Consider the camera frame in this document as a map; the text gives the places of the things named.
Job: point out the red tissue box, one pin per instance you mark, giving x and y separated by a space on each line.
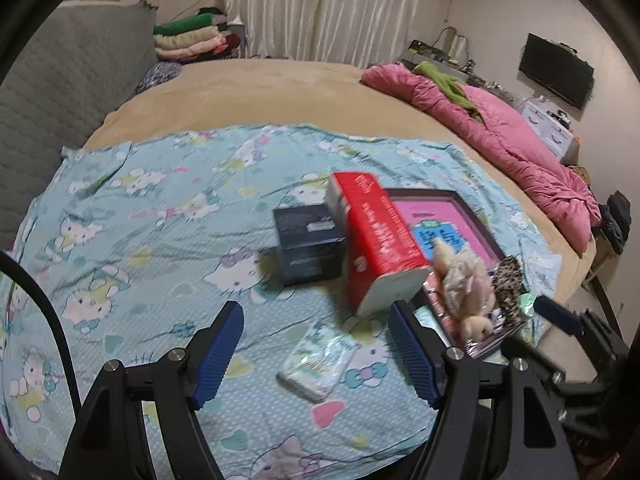
380 240

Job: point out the green cloth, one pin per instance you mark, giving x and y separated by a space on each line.
445 80

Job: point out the pink quilt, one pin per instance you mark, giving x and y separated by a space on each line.
510 145

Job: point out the cream folded blanket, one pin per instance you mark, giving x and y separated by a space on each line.
185 37

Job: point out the white drawer cabinet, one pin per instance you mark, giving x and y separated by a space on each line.
547 127

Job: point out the black cardboard box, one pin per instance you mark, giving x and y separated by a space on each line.
307 250

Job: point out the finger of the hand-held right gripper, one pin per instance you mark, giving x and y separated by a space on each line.
555 312
532 357

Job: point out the black wall television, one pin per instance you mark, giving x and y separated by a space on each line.
555 70

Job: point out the light blue cartoon printed blanket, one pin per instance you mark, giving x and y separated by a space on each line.
150 210

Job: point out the plush doll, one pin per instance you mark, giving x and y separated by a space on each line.
475 327

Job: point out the pink plush bunny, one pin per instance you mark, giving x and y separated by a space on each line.
477 290

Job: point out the shallow box with pink print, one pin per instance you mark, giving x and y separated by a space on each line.
450 220

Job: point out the grey quilted sofa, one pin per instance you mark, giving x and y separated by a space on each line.
65 85

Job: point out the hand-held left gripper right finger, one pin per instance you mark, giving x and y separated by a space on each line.
415 355

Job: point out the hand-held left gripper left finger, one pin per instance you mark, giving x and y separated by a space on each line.
217 355

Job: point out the dark red folded cloth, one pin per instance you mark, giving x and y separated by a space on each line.
232 40

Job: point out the cream plush bear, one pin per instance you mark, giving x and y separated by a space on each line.
445 257

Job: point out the cluttered dresser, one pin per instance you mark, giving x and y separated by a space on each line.
425 47

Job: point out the beige bed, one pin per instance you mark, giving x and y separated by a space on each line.
275 95

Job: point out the green folded blanket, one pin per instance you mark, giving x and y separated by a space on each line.
182 24

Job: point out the floral tissue packet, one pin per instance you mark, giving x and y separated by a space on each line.
317 362

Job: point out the white pleated curtain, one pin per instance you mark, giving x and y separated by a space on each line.
325 10

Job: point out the dark patterned pillow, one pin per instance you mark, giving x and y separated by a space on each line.
160 75

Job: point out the green fluffy scrunchie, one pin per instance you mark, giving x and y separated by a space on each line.
526 304

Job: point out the leopard print scrunchie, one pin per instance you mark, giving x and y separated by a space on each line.
507 285

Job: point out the black bag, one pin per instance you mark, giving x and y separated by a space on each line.
616 220

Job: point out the pink folded blanket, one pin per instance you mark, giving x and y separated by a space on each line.
190 51

